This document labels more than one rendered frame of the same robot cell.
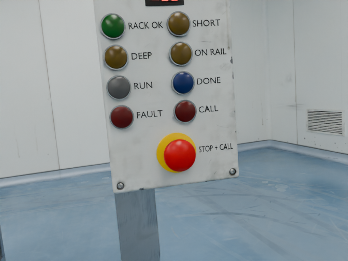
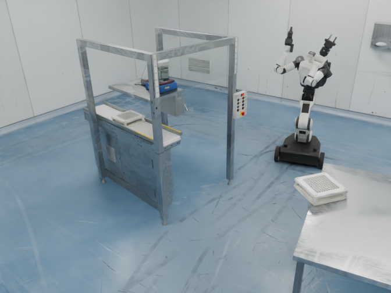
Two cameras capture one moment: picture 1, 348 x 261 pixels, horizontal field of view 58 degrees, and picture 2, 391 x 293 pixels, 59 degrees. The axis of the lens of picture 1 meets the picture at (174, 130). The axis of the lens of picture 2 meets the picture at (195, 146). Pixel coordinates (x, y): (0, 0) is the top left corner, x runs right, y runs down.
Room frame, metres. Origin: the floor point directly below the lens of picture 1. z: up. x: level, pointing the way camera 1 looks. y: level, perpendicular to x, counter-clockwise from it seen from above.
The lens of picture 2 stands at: (-2.10, 2.24, 2.16)
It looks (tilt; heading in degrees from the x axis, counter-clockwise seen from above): 26 degrees down; 326
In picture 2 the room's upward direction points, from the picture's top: 1 degrees counter-clockwise
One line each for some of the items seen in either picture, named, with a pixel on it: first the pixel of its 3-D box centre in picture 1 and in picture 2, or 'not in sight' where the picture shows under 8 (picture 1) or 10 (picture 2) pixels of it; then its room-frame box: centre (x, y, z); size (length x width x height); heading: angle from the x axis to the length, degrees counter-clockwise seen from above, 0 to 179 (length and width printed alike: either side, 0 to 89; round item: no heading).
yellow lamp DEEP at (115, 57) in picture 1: (115, 57); not in sight; (0.39, 0.06, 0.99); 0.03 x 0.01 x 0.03; 101
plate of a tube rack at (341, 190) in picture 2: not in sight; (320, 185); (-0.94, 0.47, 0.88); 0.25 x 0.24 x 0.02; 73
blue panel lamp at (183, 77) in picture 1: (183, 83); not in sight; (0.40, -0.02, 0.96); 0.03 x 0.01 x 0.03; 101
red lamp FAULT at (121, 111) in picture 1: (121, 117); not in sight; (0.39, 0.06, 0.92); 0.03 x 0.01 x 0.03; 101
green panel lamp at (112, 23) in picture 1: (113, 26); not in sight; (0.39, 0.06, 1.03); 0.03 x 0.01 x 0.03; 101
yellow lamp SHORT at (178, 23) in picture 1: (178, 23); not in sight; (0.40, -0.02, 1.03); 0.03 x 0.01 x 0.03; 101
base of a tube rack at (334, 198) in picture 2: not in sight; (319, 190); (-0.94, 0.47, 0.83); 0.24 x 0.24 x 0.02; 73
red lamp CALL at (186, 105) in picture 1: (185, 111); not in sight; (0.40, -0.02, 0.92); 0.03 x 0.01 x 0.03; 101
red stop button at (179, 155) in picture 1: (177, 153); not in sight; (0.39, 0.00, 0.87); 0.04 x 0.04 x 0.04; 11
